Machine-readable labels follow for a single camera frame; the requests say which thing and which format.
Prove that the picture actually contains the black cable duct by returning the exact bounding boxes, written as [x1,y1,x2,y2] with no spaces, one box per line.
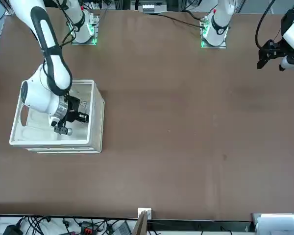
[147,219,253,232]

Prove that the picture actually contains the white socket box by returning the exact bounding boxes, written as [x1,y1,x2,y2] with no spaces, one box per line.
[137,207,152,219]

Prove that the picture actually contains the white folding storage box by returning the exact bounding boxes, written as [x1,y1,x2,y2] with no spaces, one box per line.
[9,78,106,154]

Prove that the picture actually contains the black power adapter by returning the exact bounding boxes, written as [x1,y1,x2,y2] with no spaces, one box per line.
[2,224,24,235]

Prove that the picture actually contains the grey metal device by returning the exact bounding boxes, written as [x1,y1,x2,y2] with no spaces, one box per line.
[114,221,133,235]

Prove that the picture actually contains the black floor cable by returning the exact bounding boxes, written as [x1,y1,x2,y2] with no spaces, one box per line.
[24,215,52,235]

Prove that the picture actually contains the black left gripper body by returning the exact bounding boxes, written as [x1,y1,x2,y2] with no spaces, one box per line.
[258,39,285,61]

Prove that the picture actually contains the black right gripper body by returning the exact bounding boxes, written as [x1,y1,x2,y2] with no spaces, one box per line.
[63,95,81,123]

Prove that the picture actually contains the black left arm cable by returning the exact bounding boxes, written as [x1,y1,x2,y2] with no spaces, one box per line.
[254,0,278,49]

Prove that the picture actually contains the black cable across table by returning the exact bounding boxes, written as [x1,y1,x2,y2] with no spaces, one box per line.
[147,12,206,28]

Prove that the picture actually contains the white power strip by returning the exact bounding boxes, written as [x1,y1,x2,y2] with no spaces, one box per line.
[141,3,157,14]

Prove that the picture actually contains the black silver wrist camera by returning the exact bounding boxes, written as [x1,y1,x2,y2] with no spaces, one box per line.
[53,124,74,136]

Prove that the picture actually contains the brown wooden board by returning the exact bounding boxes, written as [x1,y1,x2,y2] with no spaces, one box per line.
[132,211,149,235]

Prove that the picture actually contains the clear plastic sheets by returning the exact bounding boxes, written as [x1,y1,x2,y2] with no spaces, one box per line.
[251,212,294,235]

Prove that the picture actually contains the aluminium corner bracket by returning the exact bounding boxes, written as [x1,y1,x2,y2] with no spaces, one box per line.
[4,4,16,16]

